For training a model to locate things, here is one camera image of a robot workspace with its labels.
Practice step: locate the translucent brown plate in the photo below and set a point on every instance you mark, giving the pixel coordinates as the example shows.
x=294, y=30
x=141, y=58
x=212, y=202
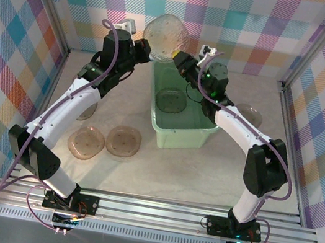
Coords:
x=172, y=99
x=166, y=37
x=86, y=142
x=165, y=105
x=88, y=113
x=252, y=113
x=123, y=141

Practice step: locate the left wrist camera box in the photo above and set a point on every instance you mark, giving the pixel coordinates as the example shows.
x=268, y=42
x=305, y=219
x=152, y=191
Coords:
x=128, y=25

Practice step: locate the green plastic bin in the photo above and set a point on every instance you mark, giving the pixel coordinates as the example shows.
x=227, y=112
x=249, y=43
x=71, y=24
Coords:
x=180, y=127

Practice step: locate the wide aluminium extrusion rail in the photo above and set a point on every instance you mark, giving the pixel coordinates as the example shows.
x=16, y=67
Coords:
x=149, y=216

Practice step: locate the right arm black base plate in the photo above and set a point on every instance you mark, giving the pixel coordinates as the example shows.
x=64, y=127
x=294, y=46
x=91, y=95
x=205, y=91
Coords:
x=216, y=225

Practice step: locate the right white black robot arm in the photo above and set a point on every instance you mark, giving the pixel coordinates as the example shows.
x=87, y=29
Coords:
x=263, y=174

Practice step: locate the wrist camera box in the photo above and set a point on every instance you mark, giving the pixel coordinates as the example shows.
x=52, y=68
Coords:
x=207, y=52
x=128, y=25

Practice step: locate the aluminium side rail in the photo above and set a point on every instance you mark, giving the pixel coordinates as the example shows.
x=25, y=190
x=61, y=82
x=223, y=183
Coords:
x=289, y=134
x=53, y=83

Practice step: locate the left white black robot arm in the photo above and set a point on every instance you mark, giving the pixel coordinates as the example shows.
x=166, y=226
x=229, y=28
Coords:
x=56, y=118

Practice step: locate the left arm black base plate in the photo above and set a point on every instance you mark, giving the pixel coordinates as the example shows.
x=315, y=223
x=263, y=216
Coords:
x=89, y=204

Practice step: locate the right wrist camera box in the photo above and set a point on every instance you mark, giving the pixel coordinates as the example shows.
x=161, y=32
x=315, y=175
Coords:
x=207, y=52

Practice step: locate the narrow aluminium extrusion rail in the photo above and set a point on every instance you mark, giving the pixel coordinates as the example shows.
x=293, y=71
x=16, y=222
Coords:
x=152, y=197

